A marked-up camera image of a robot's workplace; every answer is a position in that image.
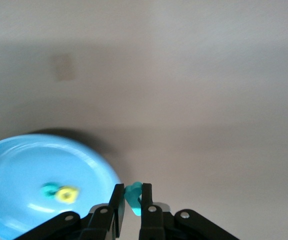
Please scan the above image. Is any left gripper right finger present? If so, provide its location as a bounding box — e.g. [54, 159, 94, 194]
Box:
[138, 183, 240, 240]

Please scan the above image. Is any teal foam letter l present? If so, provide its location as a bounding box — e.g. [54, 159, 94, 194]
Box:
[124, 181, 144, 218]

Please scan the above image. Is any blue plate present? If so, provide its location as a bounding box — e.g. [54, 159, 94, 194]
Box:
[0, 133, 122, 240]

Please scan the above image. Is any teal foam letter c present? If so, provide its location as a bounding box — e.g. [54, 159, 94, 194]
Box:
[41, 182, 60, 201]

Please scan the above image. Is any yellow foam letter d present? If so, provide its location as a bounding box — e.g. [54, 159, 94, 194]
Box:
[56, 185, 81, 205]

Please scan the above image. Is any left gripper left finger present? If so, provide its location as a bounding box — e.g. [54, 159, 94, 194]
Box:
[12, 183, 127, 240]

